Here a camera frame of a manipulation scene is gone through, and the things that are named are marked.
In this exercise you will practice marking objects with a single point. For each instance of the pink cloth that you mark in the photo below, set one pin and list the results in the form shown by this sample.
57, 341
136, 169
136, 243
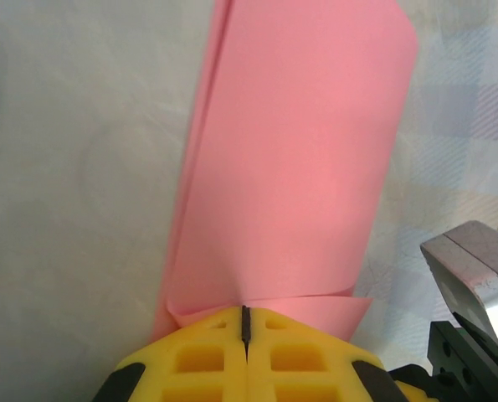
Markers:
294, 146

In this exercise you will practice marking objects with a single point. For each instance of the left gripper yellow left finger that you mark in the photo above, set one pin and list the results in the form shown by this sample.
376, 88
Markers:
190, 360

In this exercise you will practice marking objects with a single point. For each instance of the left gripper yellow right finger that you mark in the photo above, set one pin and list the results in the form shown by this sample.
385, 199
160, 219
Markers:
307, 360

